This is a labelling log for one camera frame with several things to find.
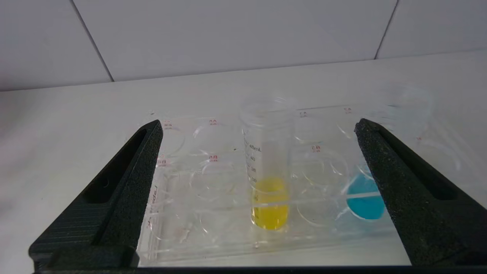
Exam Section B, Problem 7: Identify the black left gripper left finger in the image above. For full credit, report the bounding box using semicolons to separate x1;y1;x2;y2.
29;119;164;271

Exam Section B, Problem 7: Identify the test tube with blue pigment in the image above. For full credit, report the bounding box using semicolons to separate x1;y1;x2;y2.
342;82;434;221

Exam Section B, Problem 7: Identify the clear acrylic test tube rack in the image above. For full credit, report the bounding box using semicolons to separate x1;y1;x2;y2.
137;103;468;267

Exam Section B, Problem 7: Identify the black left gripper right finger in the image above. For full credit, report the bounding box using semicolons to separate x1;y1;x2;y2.
354;118;487;267

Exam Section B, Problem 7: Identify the test tube with yellow pigment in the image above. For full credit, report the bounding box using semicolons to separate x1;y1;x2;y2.
240;97;297;231

